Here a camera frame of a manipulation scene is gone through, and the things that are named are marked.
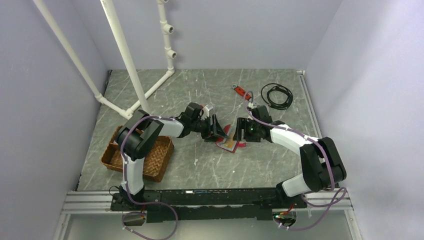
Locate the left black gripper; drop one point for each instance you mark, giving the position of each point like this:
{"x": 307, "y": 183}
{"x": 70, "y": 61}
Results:
{"x": 217, "y": 130}

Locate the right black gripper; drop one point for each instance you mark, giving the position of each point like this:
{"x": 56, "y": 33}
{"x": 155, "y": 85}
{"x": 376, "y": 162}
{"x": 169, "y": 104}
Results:
{"x": 243, "y": 123}

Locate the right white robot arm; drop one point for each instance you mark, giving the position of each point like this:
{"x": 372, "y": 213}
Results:
{"x": 321, "y": 164}

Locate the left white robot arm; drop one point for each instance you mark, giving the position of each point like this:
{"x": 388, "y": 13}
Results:
{"x": 137, "y": 137}

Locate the woven wicker basket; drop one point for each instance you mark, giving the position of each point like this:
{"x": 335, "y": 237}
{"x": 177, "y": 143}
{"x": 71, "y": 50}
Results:
{"x": 155, "y": 163}

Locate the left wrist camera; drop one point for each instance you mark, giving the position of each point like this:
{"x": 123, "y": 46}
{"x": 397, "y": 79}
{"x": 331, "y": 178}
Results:
{"x": 207, "y": 111}

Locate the red handled adjustable wrench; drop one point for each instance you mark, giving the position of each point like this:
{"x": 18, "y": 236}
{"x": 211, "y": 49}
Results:
{"x": 243, "y": 93}

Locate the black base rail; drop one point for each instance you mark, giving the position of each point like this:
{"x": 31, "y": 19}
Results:
{"x": 209, "y": 204}

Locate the white pvc pipe frame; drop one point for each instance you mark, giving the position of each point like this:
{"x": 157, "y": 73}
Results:
{"x": 118, "y": 34}

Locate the aluminium frame rail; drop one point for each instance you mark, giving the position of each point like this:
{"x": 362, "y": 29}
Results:
{"x": 98, "y": 202}

